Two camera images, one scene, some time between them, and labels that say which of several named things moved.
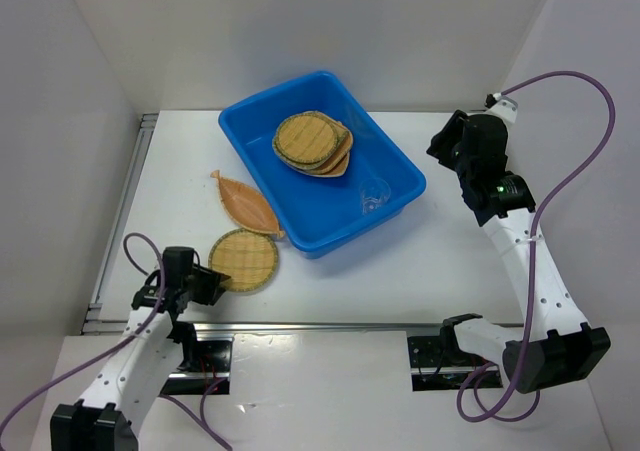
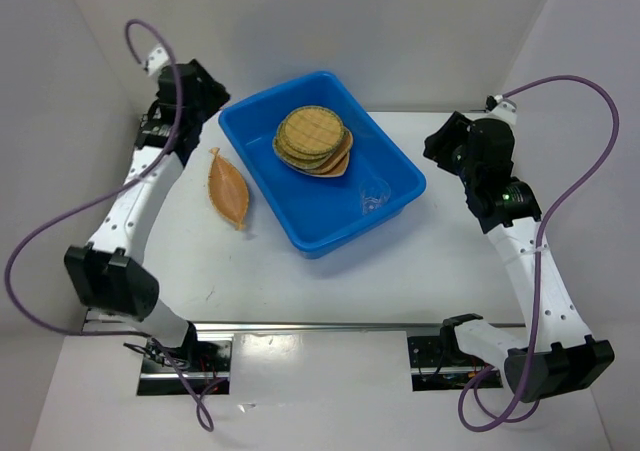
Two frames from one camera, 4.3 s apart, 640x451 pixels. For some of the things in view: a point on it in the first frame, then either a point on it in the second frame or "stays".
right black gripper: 441,142 stays
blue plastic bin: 317,213 stays
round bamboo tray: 249,259 → 312,130
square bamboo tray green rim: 342,134 → 315,164
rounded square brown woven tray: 348,147 stays
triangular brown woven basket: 336,173 stays
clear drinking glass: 374,192 stays
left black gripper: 212,280 → 215,92
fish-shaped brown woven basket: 247,207 → 228,189
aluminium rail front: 236,327 stays
